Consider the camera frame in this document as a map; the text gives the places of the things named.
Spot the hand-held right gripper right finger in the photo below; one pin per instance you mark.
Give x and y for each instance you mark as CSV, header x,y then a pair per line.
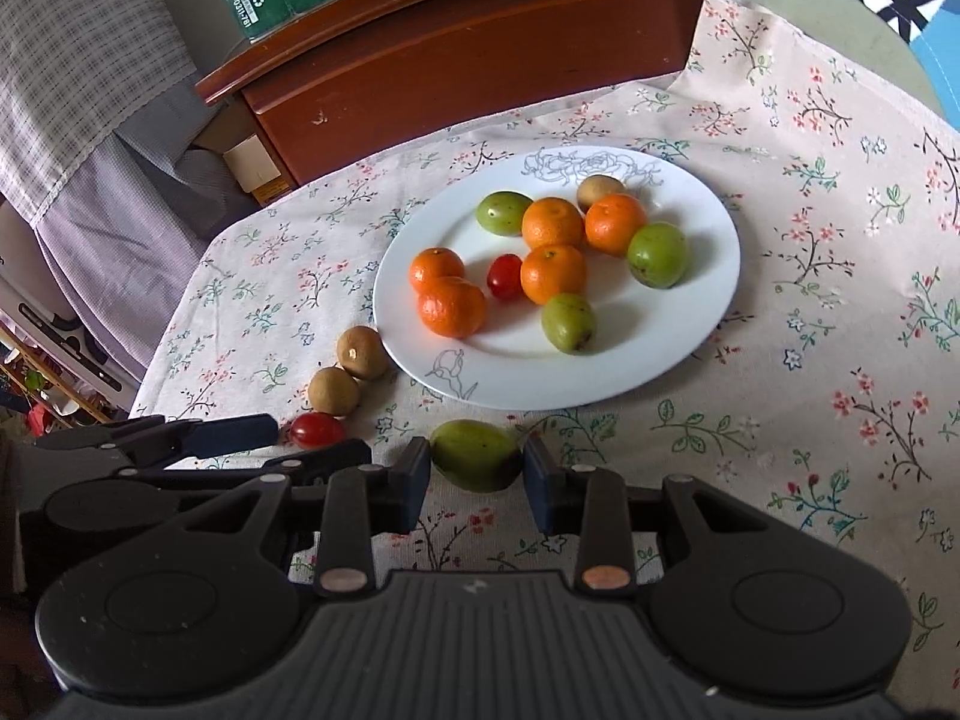
x,y
538,484

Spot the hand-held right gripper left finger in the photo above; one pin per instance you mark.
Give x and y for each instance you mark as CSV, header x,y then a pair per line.
x,y
416,480

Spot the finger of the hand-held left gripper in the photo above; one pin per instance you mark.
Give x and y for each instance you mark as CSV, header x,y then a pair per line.
x,y
315,457
232,435

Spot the red cherry tomato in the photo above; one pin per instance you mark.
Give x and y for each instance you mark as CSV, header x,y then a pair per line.
x,y
317,430
505,276

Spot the green jujube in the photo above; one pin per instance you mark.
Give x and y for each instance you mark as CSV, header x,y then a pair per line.
x,y
568,322
476,456
658,255
504,211

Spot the small orange mandarin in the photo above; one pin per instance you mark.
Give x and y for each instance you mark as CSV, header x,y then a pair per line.
x,y
436,266
553,274
553,221
452,307
615,223

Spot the white plate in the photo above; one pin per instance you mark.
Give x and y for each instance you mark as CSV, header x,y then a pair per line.
x,y
660,330

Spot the brown longan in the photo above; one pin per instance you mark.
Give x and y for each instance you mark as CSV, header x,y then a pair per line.
x,y
600,191
334,390
363,352

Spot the cluttered wooden rack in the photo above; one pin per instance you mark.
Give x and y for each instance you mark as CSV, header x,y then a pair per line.
x,y
52,382

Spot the purple striped cloth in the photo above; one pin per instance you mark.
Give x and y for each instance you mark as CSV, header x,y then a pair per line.
x,y
127,240

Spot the open cardboard box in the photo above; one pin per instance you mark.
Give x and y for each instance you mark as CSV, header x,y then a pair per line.
x,y
251,161

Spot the floral tablecloth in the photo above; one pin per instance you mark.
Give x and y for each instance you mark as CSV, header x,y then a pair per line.
x,y
810,315

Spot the checkered cloth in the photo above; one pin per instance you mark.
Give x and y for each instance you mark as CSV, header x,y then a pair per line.
x,y
75,52

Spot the brown wooden cabinet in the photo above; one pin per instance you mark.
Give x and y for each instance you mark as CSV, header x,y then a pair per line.
x,y
465,52

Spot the grey-green cushion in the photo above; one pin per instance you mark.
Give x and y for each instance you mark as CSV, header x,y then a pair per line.
x,y
825,15

